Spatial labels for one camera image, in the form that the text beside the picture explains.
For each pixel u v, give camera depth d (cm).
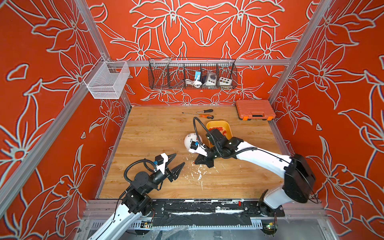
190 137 86
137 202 56
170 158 71
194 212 73
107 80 94
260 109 111
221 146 62
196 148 67
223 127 105
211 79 91
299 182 40
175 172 63
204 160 68
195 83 85
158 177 62
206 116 110
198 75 83
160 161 58
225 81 94
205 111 117
